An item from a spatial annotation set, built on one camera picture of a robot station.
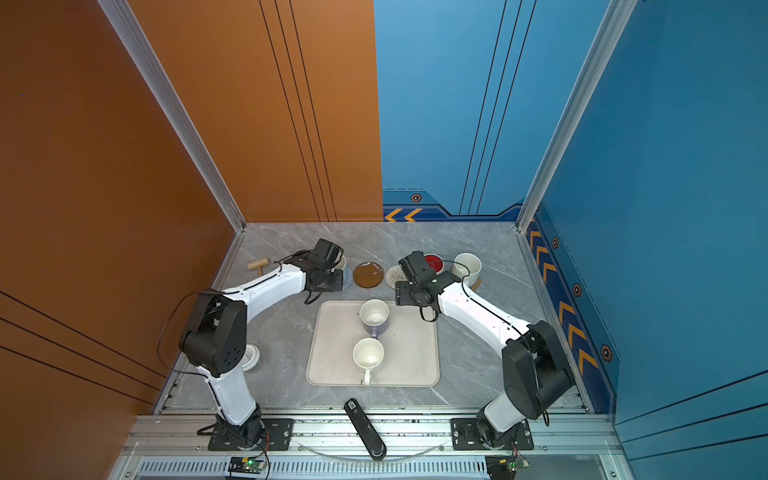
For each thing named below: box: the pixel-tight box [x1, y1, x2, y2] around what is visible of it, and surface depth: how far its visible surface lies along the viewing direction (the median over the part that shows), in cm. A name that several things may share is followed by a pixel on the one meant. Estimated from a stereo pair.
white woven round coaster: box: [386, 265, 408, 289], surface depth 107 cm
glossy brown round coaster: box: [353, 261, 385, 289], surface depth 107 cm
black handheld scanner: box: [344, 398, 387, 461], surface depth 74 cm
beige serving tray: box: [306, 300, 440, 387], surface depth 89 cm
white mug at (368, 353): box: [352, 337, 385, 386], surface depth 81 cm
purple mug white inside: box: [359, 298, 390, 338], surface depth 89 cm
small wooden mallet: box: [247, 258, 270, 277], surface depth 108 cm
